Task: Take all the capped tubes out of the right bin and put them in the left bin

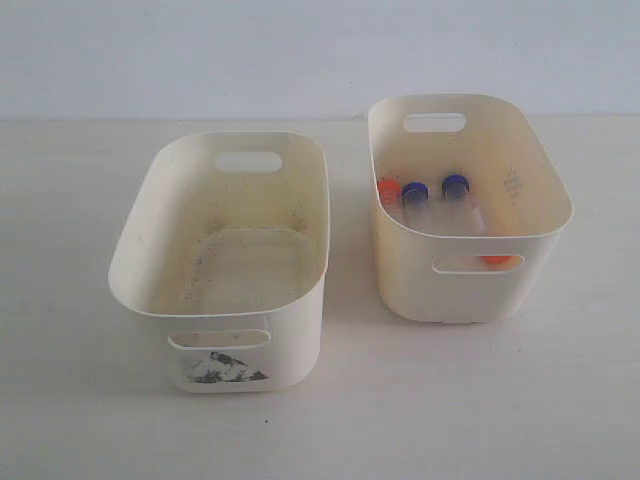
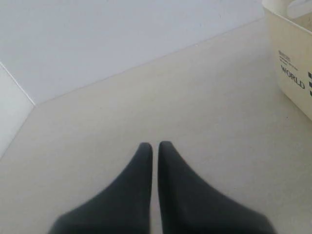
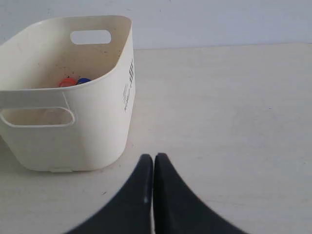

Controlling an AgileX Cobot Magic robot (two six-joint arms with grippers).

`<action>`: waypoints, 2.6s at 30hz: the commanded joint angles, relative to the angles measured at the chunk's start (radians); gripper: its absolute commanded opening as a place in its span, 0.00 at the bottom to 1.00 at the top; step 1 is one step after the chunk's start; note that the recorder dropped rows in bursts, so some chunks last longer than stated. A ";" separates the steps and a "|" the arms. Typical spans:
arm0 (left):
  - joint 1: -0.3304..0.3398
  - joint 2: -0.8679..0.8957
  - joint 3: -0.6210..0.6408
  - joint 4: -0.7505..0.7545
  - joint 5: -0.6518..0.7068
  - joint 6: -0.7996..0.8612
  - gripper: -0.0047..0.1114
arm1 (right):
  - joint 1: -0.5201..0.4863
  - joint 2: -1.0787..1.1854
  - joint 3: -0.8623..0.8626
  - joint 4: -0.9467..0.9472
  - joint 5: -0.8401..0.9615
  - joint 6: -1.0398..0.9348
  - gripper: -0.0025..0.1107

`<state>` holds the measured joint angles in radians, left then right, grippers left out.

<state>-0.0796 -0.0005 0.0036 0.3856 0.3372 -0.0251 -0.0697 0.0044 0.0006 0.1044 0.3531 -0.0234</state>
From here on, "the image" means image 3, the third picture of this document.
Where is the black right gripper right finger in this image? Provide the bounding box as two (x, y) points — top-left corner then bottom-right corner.
(153, 153), (244, 234)

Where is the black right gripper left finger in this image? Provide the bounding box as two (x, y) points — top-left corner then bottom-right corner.
(68, 154), (154, 234)

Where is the cream plastic bin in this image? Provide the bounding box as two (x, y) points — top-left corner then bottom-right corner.
(0, 15), (136, 172)

